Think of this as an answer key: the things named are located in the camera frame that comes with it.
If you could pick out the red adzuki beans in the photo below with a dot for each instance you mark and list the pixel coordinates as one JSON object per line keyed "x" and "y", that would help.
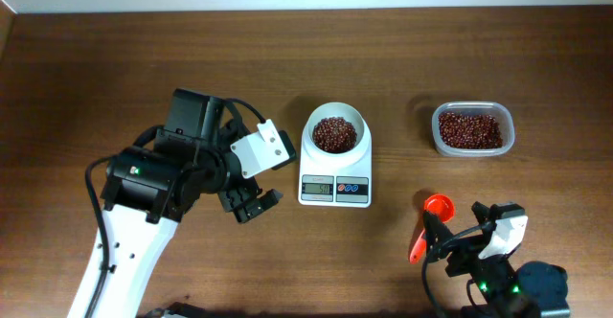
{"x": 470, "y": 131}

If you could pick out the white digital kitchen scale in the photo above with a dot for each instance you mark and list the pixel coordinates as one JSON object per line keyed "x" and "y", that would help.
{"x": 335, "y": 180}

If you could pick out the orange measuring scoop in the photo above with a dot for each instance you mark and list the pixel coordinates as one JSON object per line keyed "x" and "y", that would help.
{"x": 441, "y": 206}

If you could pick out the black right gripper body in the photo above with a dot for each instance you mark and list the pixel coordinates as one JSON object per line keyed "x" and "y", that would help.
{"x": 460, "y": 252}

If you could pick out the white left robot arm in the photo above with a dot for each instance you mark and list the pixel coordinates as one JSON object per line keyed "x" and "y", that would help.
{"x": 127, "y": 248}

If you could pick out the white round bowl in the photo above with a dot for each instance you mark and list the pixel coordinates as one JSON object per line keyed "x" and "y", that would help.
{"x": 339, "y": 109}

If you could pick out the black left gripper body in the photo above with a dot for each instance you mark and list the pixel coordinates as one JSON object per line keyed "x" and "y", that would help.
{"x": 222, "y": 170}

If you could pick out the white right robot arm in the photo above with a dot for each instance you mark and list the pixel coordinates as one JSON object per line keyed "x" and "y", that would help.
{"x": 535, "y": 289}

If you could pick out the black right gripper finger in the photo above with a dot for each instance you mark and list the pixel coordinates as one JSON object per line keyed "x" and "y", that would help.
{"x": 481, "y": 213}
{"x": 439, "y": 239}

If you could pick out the red beans in bowl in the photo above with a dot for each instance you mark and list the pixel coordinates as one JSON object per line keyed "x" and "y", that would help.
{"x": 334, "y": 135}

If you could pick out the clear plastic container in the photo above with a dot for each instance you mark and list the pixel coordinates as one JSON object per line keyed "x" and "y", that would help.
{"x": 495, "y": 109}

